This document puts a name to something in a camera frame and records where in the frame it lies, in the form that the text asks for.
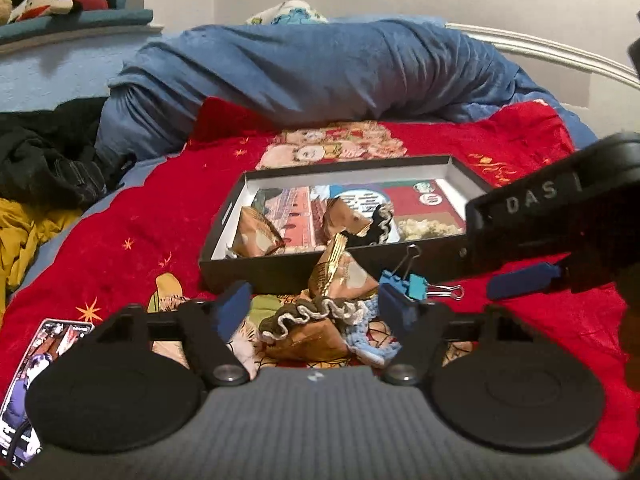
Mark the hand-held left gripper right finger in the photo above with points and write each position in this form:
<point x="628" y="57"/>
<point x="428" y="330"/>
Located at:
<point x="397" y="305"/>

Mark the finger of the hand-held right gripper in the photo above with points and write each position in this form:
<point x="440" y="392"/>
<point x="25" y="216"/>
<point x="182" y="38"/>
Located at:
<point x="525" y="280"/>

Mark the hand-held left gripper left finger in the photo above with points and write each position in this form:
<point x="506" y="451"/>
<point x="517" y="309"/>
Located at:
<point x="235" y="305"/>

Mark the small binder clip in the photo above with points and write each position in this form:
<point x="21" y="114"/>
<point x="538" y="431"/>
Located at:
<point x="391" y="280"/>

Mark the blue binder clip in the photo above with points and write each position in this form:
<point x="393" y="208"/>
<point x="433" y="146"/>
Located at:
<point x="417" y="286"/>

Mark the black cardboard box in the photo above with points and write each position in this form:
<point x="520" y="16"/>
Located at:
<point x="270" y="275"/>

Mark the blue crochet scrunchie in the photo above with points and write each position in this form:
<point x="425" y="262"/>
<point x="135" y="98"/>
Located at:
<point x="375" y="347"/>

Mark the brown crochet scrunchie white trim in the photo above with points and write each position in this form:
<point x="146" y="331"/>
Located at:
<point x="280" y="327"/>

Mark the black crochet scrunchie white trim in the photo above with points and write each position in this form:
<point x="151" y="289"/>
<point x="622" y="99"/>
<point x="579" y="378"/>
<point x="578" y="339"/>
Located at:
<point x="377" y="225"/>

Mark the cream crochet scrunchie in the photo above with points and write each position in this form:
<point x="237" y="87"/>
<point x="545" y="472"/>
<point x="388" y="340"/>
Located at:
<point x="430" y="227"/>

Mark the red bear printed blanket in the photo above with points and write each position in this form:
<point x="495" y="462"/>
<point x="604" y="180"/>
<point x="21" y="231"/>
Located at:
<point x="150" y="220"/>

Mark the white bed headboard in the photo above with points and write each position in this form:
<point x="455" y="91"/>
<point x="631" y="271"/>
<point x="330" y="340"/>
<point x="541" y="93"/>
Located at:
<point x="550" y="50"/>

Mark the light blue bed sheet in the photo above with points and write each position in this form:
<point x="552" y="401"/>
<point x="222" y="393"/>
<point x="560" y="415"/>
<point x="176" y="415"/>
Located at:
<point x="55" y="245"/>

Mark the smartphone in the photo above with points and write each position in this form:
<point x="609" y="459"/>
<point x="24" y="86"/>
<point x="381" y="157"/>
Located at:
<point x="45" y="345"/>

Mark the yellow cloth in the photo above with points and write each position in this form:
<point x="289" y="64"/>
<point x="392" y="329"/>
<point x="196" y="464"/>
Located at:
<point x="25" y="240"/>

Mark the dark clothes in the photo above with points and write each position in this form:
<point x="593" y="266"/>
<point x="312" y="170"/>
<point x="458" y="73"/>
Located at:
<point x="50" y="160"/>

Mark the blue duvet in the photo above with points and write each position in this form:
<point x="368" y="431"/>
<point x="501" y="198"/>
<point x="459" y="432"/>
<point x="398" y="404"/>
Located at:
<point x="300" y="70"/>

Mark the white blue patterned pillow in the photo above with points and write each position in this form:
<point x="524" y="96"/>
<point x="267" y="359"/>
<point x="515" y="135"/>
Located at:
<point x="285" y="12"/>

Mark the teal ledge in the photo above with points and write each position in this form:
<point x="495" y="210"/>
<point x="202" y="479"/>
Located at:
<point x="75" y="22"/>

